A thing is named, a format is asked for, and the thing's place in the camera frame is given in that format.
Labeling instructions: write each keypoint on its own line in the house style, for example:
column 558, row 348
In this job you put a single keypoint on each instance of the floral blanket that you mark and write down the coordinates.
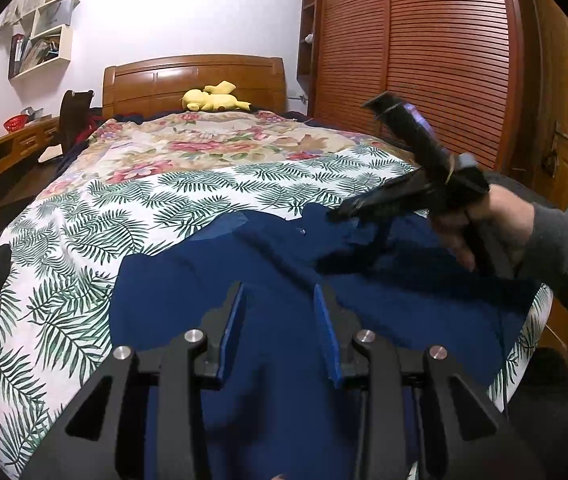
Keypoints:
column 204, row 145

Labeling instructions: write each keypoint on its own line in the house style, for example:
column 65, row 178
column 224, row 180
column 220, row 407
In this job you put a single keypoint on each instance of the black binder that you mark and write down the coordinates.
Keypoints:
column 16, row 55

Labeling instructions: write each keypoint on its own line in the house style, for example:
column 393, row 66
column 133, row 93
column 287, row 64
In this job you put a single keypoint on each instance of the dark wooden chair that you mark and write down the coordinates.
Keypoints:
column 71, row 115

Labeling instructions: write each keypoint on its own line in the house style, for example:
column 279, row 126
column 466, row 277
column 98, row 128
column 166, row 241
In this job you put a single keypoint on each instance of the red garment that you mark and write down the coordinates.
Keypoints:
column 91, row 122

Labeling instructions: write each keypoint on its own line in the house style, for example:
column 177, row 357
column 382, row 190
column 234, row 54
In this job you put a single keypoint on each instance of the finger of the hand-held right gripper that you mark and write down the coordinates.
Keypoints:
column 403, row 207
column 378, row 195

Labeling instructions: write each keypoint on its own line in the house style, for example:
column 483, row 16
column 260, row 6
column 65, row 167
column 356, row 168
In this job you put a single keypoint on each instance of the person's dark trouser leg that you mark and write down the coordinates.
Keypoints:
column 543, row 400

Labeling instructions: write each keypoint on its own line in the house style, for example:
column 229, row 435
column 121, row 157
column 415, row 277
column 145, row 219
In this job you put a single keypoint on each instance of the red basket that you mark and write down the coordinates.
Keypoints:
column 15, row 124

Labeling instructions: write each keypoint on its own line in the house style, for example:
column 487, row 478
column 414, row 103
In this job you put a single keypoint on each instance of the bed with leaf-pattern cover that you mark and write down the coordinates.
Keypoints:
column 89, row 240

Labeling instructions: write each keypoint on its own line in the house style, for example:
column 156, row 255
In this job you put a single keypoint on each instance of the wooden slatted wardrobe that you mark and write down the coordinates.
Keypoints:
column 438, row 50

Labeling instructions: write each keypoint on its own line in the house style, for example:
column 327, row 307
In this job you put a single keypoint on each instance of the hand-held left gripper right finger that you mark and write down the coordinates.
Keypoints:
column 326, row 335

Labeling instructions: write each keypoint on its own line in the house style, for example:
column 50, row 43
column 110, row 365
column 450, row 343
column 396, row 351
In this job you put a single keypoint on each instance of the yellow plush toy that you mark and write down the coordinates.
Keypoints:
column 209, row 100

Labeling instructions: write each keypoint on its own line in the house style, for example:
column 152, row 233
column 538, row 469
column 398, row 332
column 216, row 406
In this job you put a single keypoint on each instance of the person's right hand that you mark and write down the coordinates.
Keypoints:
column 506, row 220

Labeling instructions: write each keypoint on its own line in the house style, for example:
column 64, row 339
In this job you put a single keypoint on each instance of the dark blue suit jacket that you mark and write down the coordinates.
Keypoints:
column 274, row 260

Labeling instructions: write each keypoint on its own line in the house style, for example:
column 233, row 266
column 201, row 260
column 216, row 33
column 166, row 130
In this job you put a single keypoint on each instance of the narrow wooden shelf unit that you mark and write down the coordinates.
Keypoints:
column 308, row 20

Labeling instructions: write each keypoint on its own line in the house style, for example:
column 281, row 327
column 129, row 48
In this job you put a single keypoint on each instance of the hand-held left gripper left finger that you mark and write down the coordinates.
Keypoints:
column 229, row 330

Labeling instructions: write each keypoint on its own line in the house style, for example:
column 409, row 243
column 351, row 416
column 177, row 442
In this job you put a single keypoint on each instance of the wooden bed headboard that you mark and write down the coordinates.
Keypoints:
column 164, row 80

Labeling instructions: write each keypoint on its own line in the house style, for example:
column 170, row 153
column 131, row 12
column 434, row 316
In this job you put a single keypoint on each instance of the white paper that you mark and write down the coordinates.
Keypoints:
column 51, row 154

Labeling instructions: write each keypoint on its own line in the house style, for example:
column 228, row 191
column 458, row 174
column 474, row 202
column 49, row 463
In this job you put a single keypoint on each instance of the white wall shelf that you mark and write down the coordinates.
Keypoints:
column 49, row 25

